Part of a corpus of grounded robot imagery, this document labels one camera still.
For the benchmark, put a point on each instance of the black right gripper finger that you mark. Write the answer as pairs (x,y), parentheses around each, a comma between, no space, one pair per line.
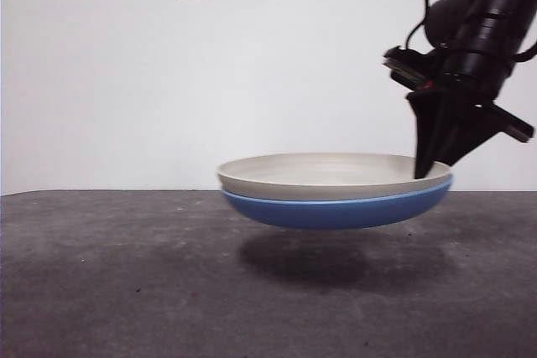
(425,131)
(459,131)

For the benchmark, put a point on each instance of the white plate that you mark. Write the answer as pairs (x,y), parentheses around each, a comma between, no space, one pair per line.
(314,173)

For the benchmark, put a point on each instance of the blue plate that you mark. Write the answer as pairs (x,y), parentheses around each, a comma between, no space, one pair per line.
(335,213)

